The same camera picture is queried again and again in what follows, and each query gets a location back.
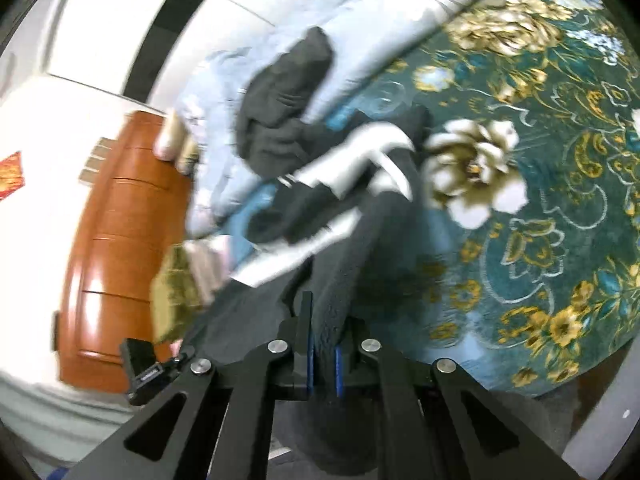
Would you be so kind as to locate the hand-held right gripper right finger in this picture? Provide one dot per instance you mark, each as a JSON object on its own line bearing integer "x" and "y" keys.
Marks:
{"x": 340, "y": 371}

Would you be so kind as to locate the dark grey garment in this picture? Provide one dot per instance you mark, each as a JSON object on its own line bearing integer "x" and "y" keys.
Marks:
{"x": 287, "y": 95}

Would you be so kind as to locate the light blue quilt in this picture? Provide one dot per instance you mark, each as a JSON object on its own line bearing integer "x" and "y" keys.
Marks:
{"x": 350, "y": 15}

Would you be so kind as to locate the black white striped garment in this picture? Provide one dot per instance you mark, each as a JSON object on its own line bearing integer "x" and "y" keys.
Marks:
{"x": 350, "y": 240}

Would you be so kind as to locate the green floral blanket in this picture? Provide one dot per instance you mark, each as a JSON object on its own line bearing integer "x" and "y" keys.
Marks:
{"x": 525, "y": 200}

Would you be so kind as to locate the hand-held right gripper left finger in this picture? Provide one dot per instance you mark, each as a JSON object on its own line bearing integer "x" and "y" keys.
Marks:
{"x": 309, "y": 360}

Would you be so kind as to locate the red wall paper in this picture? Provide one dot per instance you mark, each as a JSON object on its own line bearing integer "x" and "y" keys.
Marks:
{"x": 11, "y": 176}

